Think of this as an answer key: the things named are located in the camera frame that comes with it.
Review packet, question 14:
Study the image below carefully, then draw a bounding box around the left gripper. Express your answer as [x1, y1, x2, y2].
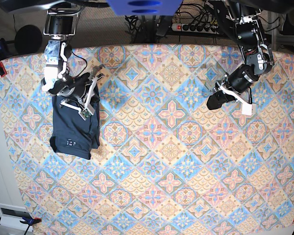
[206, 73, 254, 115]

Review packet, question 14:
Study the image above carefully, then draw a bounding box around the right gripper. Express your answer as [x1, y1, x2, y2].
[60, 65, 105, 120]

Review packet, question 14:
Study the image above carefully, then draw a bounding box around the dark blue t-shirt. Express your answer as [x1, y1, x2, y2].
[49, 96, 100, 160]

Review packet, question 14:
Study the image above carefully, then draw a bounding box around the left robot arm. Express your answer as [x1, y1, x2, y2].
[206, 0, 274, 116]

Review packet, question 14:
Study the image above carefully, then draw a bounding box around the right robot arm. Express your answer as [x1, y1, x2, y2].
[0, 0, 109, 120]

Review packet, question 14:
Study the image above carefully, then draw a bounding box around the white power strip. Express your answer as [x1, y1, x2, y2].
[171, 23, 220, 34]

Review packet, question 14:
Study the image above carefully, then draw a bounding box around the blue clamp back left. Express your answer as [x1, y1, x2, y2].
[0, 38, 9, 77]

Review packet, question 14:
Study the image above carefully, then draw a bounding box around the blue clamp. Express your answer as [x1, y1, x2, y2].
[0, 38, 9, 77]
[0, 216, 42, 227]

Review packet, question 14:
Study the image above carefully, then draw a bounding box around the colourful patterned tablecloth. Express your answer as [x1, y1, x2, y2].
[0, 45, 294, 235]

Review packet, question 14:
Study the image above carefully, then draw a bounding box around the blue clamp front left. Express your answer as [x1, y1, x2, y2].
[0, 216, 42, 227]

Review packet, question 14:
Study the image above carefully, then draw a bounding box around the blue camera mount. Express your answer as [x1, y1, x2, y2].
[106, 0, 182, 16]

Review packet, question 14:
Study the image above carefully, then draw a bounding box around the white wall outlet box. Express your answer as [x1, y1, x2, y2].
[0, 203, 30, 231]

